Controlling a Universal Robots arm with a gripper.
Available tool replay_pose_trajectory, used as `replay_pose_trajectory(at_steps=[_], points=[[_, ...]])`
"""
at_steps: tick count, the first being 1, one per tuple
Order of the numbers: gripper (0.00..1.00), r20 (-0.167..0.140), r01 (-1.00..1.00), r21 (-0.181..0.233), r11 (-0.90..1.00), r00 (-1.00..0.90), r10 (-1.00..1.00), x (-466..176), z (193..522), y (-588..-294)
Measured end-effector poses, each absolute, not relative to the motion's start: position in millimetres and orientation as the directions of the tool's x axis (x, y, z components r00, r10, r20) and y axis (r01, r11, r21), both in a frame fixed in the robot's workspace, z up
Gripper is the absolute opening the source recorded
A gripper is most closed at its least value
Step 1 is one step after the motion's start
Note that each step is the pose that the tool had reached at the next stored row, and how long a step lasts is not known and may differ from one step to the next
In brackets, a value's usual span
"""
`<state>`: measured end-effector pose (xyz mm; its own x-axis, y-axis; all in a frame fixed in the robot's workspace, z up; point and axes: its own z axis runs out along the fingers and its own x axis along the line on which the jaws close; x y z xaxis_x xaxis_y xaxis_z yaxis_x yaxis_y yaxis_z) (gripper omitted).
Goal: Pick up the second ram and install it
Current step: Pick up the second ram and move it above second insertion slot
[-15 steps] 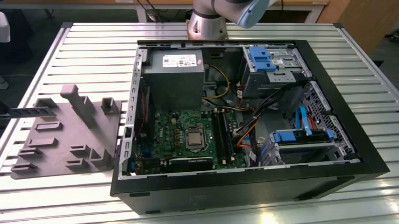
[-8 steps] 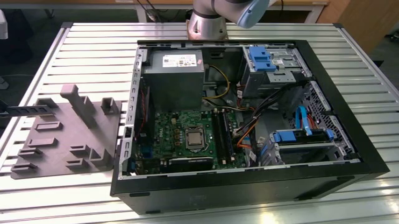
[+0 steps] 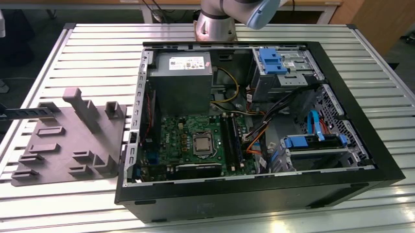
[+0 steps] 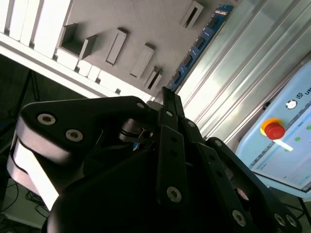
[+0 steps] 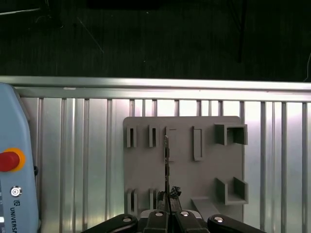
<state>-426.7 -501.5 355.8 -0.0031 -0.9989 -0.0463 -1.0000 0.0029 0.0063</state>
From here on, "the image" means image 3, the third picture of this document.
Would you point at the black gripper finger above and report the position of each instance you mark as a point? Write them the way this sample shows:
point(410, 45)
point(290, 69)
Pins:
point(3, 111)

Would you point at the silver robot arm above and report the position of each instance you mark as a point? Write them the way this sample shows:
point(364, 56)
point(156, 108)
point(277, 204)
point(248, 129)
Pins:
point(214, 26)

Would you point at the black RAM slot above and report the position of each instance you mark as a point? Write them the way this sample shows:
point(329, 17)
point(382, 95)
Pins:
point(226, 138)

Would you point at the grey parts rack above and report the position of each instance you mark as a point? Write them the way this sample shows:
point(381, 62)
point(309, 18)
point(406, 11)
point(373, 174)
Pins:
point(76, 145)

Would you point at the green motherboard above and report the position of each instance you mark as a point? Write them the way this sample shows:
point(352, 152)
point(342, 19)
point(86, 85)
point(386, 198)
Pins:
point(172, 136)

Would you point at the grey power supply unit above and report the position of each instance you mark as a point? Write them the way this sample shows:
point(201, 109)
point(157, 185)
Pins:
point(178, 85)

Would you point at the silver CPU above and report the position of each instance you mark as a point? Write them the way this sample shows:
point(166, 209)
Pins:
point(202, 145)

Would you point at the CPU socket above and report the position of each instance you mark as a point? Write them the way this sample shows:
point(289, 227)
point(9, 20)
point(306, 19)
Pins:
point(202, 154)

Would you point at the black graphics card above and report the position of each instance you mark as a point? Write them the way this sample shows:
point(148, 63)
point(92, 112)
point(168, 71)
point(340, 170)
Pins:
point(198, 171)

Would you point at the black PC case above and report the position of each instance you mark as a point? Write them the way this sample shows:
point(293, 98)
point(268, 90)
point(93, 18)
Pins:
point(228, 201)

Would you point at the blue drive carrier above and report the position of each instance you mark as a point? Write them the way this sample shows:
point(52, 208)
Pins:
point(270, 60)

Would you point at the metal drive cage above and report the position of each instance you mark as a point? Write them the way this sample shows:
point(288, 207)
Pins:
point(292, 80)

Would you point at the hard disk in blue carrier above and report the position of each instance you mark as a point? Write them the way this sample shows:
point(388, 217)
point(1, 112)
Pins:
point(297, 142)

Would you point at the metal disk bay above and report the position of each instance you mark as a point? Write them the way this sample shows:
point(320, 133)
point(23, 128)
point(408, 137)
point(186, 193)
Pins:
point(321, 151)

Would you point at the wooden top desk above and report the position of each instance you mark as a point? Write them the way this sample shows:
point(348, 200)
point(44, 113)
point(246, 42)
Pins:
point(308, 3)

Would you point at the wooden cabinet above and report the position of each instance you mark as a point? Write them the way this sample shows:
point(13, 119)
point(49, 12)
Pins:
point(382, 24)

